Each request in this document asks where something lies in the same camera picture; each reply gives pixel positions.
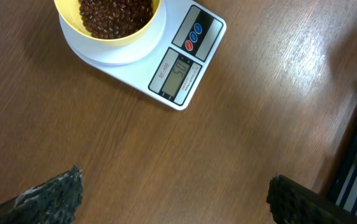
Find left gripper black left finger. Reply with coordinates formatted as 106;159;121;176
0;166;83;224

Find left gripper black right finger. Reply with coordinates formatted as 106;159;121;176
266;174;357;224

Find white digital kitchen scale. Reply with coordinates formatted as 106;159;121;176
59;1;226;110

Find pale yellow plastic bowl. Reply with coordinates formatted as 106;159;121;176
54;0;164;47

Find red beans in bowl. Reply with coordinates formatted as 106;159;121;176
79;0;154;39

